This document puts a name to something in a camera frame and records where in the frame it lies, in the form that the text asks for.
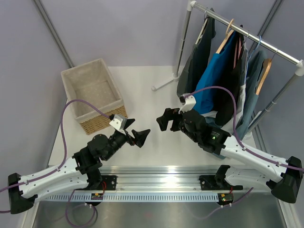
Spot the black t shirt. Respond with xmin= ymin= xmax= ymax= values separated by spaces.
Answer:
xmin=213 ymin=32 xmax=247 ymax=126

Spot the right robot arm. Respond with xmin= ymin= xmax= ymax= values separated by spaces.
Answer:
xmin=156 ymin=108 xmax=303 ymax=204

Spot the dark grey t shirt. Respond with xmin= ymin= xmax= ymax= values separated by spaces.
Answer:
xmin=176 ymin=19 xmax=212 ymax=97

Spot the teal grey t shirt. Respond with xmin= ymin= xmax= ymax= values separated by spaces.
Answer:
xmin=236 ymin=50 xmax=267 ymax=140

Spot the light wooden hanger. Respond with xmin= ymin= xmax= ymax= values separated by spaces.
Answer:
xmin=216 ymin=19 xmax=234 ymax=54

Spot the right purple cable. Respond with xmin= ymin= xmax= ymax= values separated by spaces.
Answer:
xmin=182 ymin=85 xmax=304 ymax=172

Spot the aluminium mounting rail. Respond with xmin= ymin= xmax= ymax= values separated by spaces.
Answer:
xmin=30 ymin=165 xmax=289 ymax=192

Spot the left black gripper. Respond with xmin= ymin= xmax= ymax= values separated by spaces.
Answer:
xmin=104 ymin=119 xmax=150 ymax=161

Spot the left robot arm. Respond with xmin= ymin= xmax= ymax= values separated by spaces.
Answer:
xmin=8 ymin=115 xmax=150 ymax=214

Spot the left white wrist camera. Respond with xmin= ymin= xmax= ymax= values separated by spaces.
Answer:
xmin=109 ymin=114 xmax=127 ymax=131

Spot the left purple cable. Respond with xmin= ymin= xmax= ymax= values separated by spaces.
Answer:
xmin=0 ymin=99 xmax=114 ymax=213

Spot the blue wire hanger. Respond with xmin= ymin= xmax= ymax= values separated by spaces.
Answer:
xmin=248 ymin=35 xmax=262 ymax=61

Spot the wicker basket with liner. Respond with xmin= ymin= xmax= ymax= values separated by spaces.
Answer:
xmin=61 ymin=58 xmax=128 ymax=135

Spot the white garment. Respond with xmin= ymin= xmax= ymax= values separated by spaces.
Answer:
xmin=236 ymin=84 xmax=246 ymax=125

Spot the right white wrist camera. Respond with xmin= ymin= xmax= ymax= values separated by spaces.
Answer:
xmin=179 ymin=94 xmax=196 ymax=114

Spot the blue t shirt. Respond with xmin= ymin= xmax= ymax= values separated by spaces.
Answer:
xmin=193 ymin=32 xmax=239 ymax=114

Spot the pink hanger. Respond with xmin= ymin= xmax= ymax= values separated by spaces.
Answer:
xmin=233 ymin=37 xmax=244 ymax=69

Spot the purple cable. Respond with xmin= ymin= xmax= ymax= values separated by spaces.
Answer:
xmin=0 ymin=99 xmax=114 ymax=213
xmin=182 ymin=85 xmax=304 ymax=172

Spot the white slotted cable duct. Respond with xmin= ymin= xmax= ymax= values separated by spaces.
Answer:
xmin=44 ymin=192 xmax=219 ymax=202

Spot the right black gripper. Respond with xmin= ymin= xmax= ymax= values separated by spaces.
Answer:
xmin=157 ymin=105 xmax=200 ymax=143

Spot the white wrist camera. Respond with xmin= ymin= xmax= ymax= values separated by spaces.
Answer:
xmin=109 ymin=114 xmax=127 ymax=131
xmin=179 ymin=94 xmax=196 ymax=114

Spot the brown wooden hanger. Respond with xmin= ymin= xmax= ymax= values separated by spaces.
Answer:
xmin=256 ymin=58 xmax=272 ymax=95

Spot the cream plastic hanger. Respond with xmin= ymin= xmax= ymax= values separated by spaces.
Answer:
xmin=195 ymin=14 xmax=216 ymax=45

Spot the metal clothes rack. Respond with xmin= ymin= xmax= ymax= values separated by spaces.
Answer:
xmin=151 ymin=0 xmax=304 ymax=131

